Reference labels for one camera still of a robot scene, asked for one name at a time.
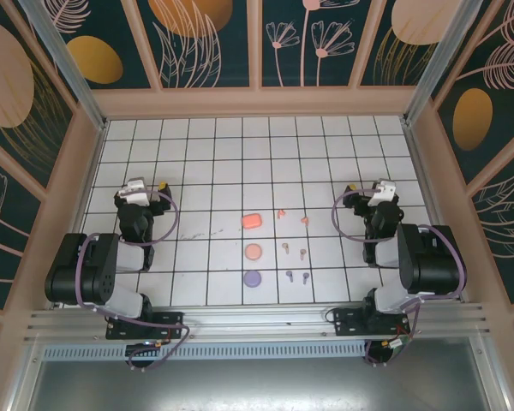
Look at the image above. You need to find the aluminium table side rail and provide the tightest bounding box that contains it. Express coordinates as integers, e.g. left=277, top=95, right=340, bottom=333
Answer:
left=400, top=119, right=466, bottom=303
left=46, top=119, right=109, bottom=310

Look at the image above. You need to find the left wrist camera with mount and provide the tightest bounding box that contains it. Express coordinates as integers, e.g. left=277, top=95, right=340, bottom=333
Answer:
left=118, top=178, right=154, bottom=206

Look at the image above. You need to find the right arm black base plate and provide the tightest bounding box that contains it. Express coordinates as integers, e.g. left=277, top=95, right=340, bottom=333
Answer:
left=332, top=307, right=412, bottom=337

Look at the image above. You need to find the grey slotted cable duct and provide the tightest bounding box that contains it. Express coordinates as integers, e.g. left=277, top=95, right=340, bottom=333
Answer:
left=42, top=344, right=369, bottom=361

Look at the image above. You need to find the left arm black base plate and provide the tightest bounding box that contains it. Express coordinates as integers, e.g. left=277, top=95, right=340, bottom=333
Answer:
left=105, top=311, right=185, bottom=341

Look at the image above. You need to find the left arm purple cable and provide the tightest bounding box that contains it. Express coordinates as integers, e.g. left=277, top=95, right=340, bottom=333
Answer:
left=75, top=190, right=192, bottom=372

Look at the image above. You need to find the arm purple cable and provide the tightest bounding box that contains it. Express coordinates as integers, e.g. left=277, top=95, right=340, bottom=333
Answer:
left=332, top=188, right=468, bottom=369
left=75, top=190, right=192, bottom=372

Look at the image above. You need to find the aluminium mounting rail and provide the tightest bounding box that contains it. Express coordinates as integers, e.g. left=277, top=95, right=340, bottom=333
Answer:
left=23, top=302, right=492, bottom=343

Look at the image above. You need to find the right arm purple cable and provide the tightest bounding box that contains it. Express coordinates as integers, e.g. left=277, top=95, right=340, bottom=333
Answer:
left=332, top=188, right=468, bottom=369

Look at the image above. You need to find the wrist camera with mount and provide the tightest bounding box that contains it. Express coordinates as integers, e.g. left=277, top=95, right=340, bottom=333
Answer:
left=368, top=178, right=398, bottom=201
left=118, top=178, right=154, bottom=206

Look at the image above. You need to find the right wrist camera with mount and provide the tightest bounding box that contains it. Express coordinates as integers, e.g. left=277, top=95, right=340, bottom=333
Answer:
left=368, top=178, right=398, bottom=201

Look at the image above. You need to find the aluminium corner post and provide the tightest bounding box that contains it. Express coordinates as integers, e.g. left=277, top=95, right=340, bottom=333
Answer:
left=19, top=0, right=109, bottom=132
left=402, top=0, right=481, bottom=128

